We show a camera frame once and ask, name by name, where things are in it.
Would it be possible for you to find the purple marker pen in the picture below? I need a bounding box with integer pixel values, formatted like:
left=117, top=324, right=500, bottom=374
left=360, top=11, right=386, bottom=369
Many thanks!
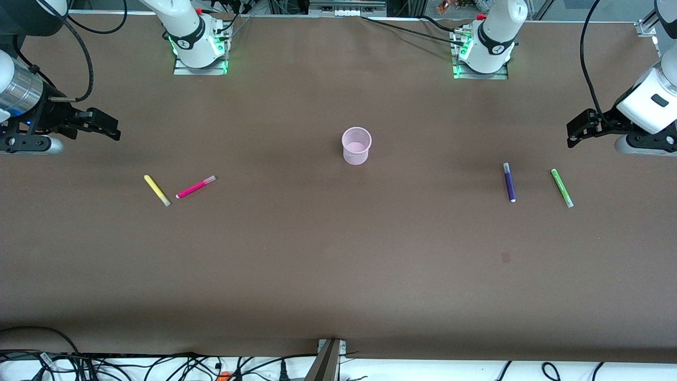
left=503, top=162, right=516, bottom=203

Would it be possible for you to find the pink marker pen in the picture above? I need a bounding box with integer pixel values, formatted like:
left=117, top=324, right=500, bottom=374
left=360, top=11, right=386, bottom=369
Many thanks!
left=176, top=175, right=216, bottom=199

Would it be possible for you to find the pink mesh pen holder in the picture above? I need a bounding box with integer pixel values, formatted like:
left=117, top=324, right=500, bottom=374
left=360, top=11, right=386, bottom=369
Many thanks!
left=342, top=127, right=372, bottom=166

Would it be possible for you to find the green marker pen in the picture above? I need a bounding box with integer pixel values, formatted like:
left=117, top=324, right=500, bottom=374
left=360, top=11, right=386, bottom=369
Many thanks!
left=551, top=168, right=574, bottom=208

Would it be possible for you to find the yellow marker pen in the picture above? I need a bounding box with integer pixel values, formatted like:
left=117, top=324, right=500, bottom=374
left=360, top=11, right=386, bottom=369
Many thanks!
left=144, top=175, right=172, bottom=207

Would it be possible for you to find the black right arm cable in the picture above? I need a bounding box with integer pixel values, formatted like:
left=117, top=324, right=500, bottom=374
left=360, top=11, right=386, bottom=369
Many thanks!
left=13, top=0, right=128, bottom=104

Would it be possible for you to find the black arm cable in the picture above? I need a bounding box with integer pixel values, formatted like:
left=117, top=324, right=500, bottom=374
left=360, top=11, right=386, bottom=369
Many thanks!
left=580, top=0, right=610, bottom=128
left=13, top=0, right=128, bottom=104

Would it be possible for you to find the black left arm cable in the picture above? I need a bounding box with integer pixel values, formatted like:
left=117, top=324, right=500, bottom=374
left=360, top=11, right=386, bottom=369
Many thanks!
left=580, top=0, right=610, bottom=128

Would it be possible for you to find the aluminium corner bracket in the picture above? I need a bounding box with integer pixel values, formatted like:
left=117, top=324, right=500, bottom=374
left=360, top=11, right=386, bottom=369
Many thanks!
left=635, top=10, right=662, bottom=38

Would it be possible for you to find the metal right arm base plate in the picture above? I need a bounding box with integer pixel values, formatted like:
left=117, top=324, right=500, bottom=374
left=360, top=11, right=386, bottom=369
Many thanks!
left=173, top=56, right=228, bottom=76

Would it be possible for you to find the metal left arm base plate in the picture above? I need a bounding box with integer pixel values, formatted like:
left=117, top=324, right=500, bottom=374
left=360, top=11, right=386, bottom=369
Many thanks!
left=453, top=63, right=509, bottom=80

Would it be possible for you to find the black looping floor cable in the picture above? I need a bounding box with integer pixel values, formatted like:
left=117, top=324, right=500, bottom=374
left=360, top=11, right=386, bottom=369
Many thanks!
left=0, top=326, right=81, bottom=356

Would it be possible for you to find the black cable across table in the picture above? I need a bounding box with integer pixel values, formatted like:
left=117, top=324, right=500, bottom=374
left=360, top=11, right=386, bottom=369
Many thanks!
left=361, top=15, right=467, bottom=44

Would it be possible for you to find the metal table clamp bracket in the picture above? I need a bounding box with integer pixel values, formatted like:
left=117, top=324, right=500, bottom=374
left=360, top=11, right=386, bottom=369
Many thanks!
left=305, top=339, right=347, bottom=381

